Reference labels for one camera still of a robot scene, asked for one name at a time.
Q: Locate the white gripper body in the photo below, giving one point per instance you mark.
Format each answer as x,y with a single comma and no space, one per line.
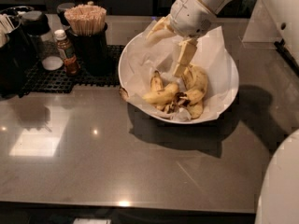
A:
191,15

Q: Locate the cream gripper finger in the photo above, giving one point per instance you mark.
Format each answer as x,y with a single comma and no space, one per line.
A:
162,29
184,53

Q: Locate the banana bunch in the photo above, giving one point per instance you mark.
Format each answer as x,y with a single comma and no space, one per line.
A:
160,95
196,82

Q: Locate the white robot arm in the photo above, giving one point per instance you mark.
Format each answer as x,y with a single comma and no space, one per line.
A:
249,173

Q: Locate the white bowl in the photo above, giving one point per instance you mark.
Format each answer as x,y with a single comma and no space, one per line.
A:
134,56

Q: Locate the white paper liner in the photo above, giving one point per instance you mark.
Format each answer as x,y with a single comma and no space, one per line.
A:
215,56

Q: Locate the clear acrylic sign stand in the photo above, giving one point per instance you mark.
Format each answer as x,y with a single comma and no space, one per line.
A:
261,28

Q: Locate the black cup holder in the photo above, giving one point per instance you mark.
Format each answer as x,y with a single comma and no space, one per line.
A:
92,50

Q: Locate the wooden stirrer sticks bundle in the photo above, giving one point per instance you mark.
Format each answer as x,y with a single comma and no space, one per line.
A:
86,19

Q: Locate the black tray right edge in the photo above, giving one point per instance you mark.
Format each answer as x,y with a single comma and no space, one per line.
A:
287,57

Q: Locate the small brown sauce bottle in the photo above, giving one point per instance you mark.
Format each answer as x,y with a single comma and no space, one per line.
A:
67,53

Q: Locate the dark lidded jar behind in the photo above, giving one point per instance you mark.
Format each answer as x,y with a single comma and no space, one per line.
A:
61,9

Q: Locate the glass sugar shaker black lid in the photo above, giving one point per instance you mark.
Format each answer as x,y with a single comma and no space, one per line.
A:
36,25

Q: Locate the black rubber grid mat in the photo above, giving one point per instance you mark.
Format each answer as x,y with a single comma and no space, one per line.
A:
40,80

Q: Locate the black container left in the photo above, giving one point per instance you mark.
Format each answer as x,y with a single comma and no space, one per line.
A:
17,55

